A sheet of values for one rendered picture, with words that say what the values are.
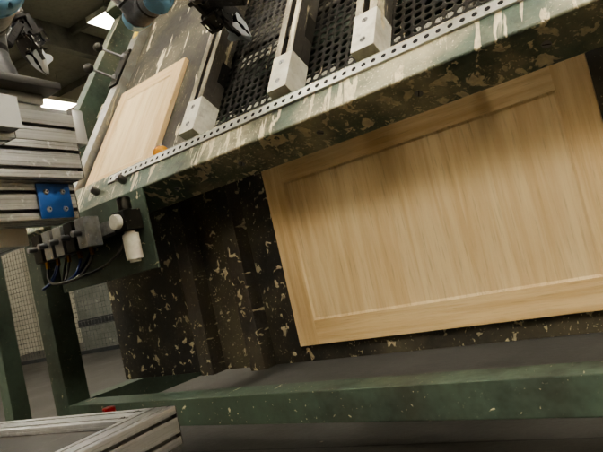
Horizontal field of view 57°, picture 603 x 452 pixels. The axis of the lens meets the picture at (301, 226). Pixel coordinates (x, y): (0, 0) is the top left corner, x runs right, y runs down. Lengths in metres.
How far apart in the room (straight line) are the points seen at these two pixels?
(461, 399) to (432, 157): 0.57
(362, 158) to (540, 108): 0.45
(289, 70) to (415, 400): 0.84
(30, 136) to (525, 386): 1.19
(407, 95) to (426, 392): 0.63
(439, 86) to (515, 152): 0.26
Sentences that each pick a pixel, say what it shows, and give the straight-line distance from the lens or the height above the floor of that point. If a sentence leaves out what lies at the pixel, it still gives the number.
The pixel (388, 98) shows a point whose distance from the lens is 1.23.
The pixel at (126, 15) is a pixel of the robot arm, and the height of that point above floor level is 1.28.
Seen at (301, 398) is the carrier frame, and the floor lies 0.16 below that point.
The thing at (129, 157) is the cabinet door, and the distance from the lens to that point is 1.96.
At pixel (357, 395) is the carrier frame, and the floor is 0.16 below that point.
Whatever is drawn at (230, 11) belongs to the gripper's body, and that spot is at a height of 1.27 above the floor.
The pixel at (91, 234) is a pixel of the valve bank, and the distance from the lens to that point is 1.75.
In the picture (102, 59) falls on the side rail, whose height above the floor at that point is 1.57.
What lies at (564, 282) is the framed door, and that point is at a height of 0.32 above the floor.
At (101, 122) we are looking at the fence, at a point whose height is 1.18.
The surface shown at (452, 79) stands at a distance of 1.19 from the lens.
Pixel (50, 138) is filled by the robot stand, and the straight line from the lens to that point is 1.46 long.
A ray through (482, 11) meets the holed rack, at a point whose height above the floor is 0.89.
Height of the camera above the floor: 0.49
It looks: 4 degrees up
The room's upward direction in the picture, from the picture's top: 13 degrees counter-clockwise
